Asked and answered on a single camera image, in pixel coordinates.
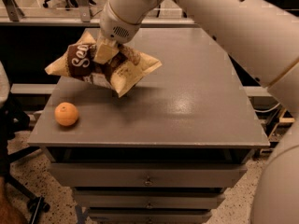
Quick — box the orange fruit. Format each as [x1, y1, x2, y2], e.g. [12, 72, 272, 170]
[54, 102, 78, 127]

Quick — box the brown chip bag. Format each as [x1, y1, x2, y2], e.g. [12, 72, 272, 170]
[45, 32, 162, 97]

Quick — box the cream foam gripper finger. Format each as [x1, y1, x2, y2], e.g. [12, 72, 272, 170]
[93, 36, 119, 64]

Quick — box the grey drawer cabinet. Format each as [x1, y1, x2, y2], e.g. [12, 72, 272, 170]
[29, 28, 268, 224]

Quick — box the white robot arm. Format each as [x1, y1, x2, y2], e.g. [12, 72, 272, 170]
[100, 0, 299, 224]

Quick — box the grey metal railing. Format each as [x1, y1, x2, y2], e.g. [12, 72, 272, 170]
[0, 0, 200, 29]

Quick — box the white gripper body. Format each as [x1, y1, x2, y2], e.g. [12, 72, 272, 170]
[100, 0, 142, 44]

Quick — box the yellow metal stand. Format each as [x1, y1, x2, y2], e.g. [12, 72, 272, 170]
[253, 105, 296, 154]

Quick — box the black office chair left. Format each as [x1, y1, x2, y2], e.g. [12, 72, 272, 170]
[0, 62, 50, 224]

